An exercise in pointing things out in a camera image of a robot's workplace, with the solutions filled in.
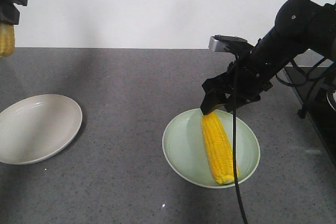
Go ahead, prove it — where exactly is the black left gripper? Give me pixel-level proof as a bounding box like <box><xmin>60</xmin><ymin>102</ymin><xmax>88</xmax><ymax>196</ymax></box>
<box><xmin>1</xmin><ymin>0</ymin><xmax>28</xmax><ymax>25</ymax></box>

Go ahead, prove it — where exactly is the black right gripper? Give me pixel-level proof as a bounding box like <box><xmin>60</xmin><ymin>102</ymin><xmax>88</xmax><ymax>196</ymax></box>
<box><xmin>200</xmin><ymin>48</ymin><xmax>273</xmax><ymax>115</ymax></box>

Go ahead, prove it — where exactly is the tall yellow corn cob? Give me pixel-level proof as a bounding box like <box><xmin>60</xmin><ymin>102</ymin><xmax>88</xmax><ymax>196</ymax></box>
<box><xmin>201</xmin><ymin>112</ymin><xmax>235</xmax><ymax>185</ymax></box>

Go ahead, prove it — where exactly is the corn cob with pale patch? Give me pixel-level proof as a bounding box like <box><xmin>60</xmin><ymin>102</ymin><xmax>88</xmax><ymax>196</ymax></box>
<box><xmin>1</xmin><ymin>23</ymin><xmax>15</xmax><ymax>58</ymax></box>

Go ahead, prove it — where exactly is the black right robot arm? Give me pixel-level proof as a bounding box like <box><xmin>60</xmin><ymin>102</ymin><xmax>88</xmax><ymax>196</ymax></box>
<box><xmin>201</xmin><ymin>0</ymin><xmax>335</xmax><ymax>115</ymax></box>

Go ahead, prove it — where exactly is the black glass cooktop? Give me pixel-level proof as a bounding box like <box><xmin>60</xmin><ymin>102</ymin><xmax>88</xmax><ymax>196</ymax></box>
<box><xmin>295</xmin><ymin>74</ymin><xmax>335</xmax><ymax>163</ymax></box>

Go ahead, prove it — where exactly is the black cable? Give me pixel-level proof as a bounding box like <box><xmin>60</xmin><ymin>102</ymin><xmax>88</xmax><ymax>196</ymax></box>
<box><xmin>229</xmin><ymin>50</ymin><xmax>249</xmax><ymax>224</ymax></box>

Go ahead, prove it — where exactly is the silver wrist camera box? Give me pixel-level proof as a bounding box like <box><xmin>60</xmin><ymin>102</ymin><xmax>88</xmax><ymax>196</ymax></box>
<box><xmin>208</xmin><ymin>35</ymin><xmax>248</xmax><ymax>52</ymax></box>

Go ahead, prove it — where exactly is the steel burner ring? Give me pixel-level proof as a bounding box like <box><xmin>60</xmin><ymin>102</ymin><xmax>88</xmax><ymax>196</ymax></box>
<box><xmin>326</xmin><ymin>90</ymin><xmax>336</xmax><ymax>112</ymax></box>

